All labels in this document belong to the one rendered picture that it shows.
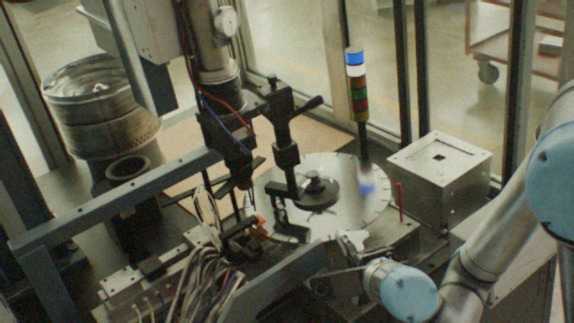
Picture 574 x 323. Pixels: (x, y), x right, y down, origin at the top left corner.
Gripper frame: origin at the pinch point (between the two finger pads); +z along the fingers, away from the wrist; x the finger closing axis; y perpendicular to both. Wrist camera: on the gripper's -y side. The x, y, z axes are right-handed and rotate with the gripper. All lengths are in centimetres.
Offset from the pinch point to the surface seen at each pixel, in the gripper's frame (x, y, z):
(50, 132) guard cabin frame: 52, -68, 89
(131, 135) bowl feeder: 42, -39, 55
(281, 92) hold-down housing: 36.0, -5.2, -10.2
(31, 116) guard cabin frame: 58, -71, 84
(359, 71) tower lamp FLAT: 40.1, 19.8, 20.7
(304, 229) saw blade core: 9.0, -5.5, 2.7
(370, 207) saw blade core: 9.6, 9.4, 3.1
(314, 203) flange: 13.3, -1.3, 7.4
